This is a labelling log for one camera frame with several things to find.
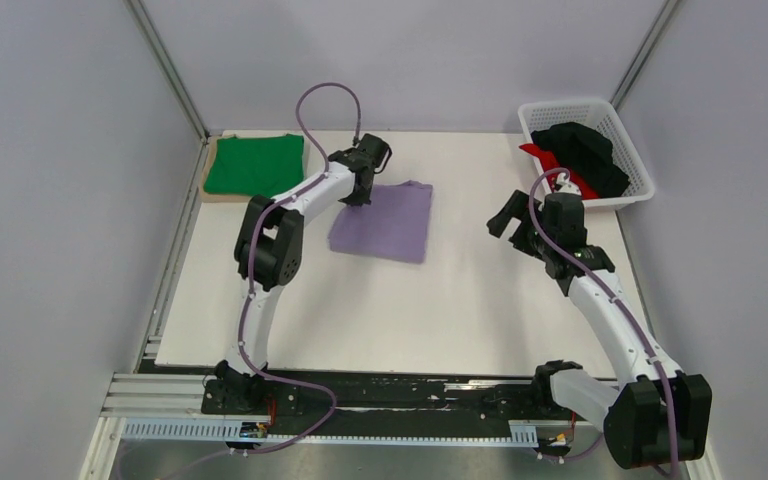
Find purple t shirt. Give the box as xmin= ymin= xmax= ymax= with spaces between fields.
xmin=328 ymin=181 xmax=434 ymax=264

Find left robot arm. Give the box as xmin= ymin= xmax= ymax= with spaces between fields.
xmin=201 ymin=134 xmax=392 ymax=415

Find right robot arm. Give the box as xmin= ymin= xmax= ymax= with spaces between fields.
xmin=487 ymin=190 xmax=713 ymax=469

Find red t shirt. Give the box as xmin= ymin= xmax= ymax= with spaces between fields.
xmin=519 ymin=143 xmax=600 ymax=200

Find black t shirt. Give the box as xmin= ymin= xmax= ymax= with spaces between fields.
xmin=530 ymin=122 xmax=630 ymax=199

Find folded green t shirt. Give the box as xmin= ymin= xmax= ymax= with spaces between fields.
xmin=202 ymin=133 xmax=307 ymax=199

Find white plastic basket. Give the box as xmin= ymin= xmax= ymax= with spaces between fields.
xmin=517 ymin=97 xmax=655 ymax=211

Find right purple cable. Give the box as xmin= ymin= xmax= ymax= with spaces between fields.
xmin=528 ymin=168 xmax=681 ymax=480

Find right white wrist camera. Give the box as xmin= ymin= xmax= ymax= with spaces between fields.
xmin=553 ymin=173 xmax=582 ymax=196

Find right corner metal post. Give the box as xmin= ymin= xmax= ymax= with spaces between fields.
xmin=610 ymin=0 xmax=684 ymax=110

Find corner metal post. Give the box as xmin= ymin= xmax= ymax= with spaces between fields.
xmin=610 ymin=0 xmax=684 ymax=110
xmin=124 ymin=0 xmax=209 ymax=143

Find white slotted cable duct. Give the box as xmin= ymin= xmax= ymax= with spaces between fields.
xmin=121 ymin=418 xmax=539 ymax=448

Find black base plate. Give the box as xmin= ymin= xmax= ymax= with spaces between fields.
xmin=224 ymin=370 xmax=578 ymax=440

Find left corner metal post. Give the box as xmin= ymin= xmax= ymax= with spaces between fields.
xmin=124 ymin=0 xmax=209 ymax=143

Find aluminium frame rail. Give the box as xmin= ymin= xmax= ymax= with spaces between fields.
xmin=99 ymin=372 xmax=707 ymax=432

